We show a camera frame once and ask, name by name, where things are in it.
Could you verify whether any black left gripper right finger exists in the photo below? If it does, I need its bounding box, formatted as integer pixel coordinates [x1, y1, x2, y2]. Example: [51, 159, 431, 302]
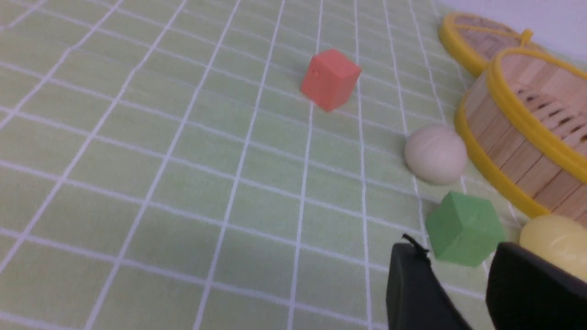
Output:
[486, 242, 587, 330]

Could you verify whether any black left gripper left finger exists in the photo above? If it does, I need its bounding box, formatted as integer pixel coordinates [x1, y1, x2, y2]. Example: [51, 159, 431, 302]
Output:
[386, 234, 472, 330]

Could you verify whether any yellow steamed bun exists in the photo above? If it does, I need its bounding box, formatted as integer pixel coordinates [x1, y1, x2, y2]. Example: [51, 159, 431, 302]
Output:
[519, 214, 587, 282]

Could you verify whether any white steamed bun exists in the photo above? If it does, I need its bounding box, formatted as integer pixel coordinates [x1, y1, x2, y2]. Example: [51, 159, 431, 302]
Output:
[404, 124, 468, 185]

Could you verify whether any bamboo steamer tray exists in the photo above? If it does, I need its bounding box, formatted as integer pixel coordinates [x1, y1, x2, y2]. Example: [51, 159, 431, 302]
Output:
[454, 48, 586, 225]

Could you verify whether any bamboo steamer lid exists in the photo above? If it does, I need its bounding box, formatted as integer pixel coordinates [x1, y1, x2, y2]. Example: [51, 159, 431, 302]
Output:
[438, 12, 546, 77]

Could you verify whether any green foam cube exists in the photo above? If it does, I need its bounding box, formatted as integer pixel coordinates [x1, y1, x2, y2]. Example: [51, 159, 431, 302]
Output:
[424, 191, 507, 268]

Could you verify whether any red foam cube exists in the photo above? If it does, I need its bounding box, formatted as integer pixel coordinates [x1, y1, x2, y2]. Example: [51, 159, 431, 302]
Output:
[300, 49, 361, 111]

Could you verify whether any green checkered tablecloth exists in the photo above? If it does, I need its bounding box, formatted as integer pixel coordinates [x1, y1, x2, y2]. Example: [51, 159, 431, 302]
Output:
[0, 0, 587, 330]

